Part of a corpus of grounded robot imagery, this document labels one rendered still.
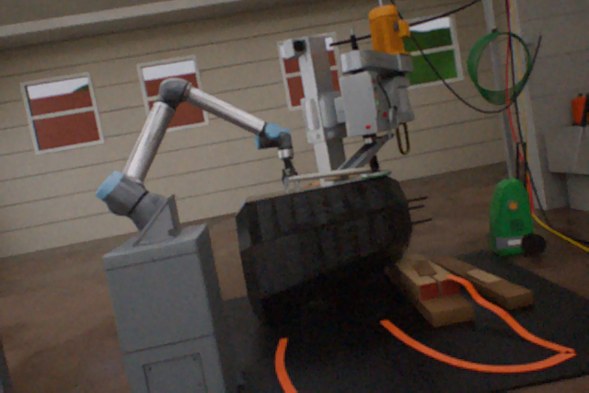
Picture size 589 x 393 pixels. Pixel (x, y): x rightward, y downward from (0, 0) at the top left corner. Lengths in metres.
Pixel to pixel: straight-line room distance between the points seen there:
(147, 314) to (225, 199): 7.21
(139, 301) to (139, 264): 0.16
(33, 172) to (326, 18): 6.66
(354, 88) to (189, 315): 1.83
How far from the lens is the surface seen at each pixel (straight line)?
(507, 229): 3.82
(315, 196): 2.92
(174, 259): 1.95
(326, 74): 3.87
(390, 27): 3.72
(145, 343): 2.09
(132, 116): 9.45
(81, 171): 9.77
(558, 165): 5.18
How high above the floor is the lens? 1.17
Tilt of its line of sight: 4 degrees down
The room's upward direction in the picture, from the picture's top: 10 degrees counter-clockwise
